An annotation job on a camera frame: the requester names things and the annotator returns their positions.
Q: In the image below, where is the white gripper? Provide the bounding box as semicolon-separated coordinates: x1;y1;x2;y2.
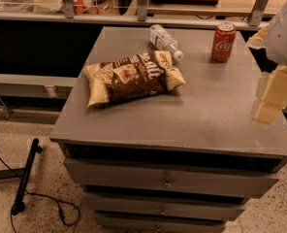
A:
246;1;287;124

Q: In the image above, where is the red coke can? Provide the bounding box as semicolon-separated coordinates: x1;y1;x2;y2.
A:
211;22;237;62

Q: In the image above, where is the grey metal railing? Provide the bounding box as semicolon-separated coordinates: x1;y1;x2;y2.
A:
0;0;287;33

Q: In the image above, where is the clear plastic water bottle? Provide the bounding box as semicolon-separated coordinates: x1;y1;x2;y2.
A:
148;24;183;61

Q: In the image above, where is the brown chip bag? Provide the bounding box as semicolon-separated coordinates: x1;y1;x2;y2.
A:
83;50;185;106

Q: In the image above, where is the grey drawer cabinet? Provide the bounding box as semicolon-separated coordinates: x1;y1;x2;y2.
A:
50;29;287;233

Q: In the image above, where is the top grey drawer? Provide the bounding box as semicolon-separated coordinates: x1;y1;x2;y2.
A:
64;158;278;198

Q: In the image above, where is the grey drawer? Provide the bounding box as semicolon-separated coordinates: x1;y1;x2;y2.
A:
64;158;278;198
83;192;244;220
95;213;225;233

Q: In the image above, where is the middle grey drawer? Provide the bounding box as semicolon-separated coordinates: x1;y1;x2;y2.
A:
83;192;244;220

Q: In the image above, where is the bottom grey drawer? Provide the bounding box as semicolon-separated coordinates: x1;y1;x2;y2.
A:
95;213;225;233

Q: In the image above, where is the grey low bench shelf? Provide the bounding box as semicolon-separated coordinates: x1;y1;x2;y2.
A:
0;74;77;99

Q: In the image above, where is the black floor stand bar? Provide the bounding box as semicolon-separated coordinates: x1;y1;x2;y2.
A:
11;139;43;216

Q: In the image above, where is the black floor cable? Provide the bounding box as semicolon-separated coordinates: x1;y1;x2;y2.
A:
0;136;81;233

